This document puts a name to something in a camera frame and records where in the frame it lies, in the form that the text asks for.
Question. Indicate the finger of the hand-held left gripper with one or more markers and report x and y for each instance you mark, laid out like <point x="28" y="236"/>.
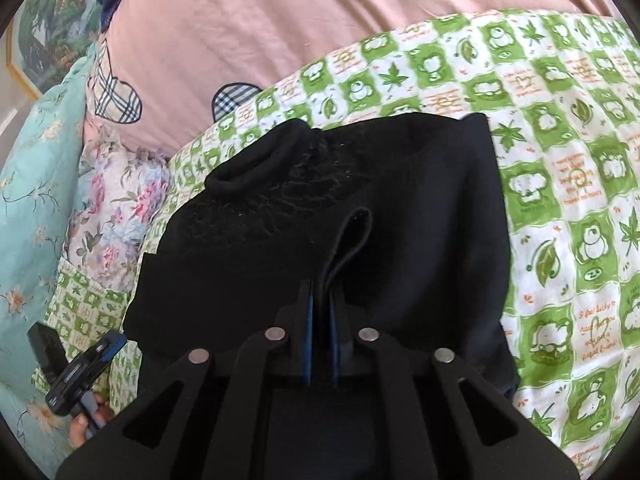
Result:
<point x="107" y="347"/>

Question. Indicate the teal floral pillow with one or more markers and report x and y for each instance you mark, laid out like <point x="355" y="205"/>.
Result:
<point x="30" y="210"/>

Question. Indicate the pink quilt with plaid hearts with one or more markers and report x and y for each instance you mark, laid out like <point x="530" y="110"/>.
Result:
<point x="225" y="35"/>

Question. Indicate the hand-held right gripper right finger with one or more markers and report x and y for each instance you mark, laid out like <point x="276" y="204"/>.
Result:
<point x="333" y="340"/>

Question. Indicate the green printed bed sheet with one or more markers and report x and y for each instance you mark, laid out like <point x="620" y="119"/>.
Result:
<point x="575" y="260"/>

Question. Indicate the pastel floral pillow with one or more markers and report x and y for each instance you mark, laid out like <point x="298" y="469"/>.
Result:
<point x="110" y="210"/>

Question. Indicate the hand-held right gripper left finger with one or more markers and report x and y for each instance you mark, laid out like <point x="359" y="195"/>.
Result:
<point x="309" y="332"/>

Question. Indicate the framed landscape picture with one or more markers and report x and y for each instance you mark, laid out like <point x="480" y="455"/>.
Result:
<point x="55" y="20"/>

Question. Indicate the black garment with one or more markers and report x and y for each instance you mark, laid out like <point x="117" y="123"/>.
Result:
<point x="410" y="210"/>

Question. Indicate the person's left hand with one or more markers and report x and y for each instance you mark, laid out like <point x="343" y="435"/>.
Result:
<point x="77" y="435"/>

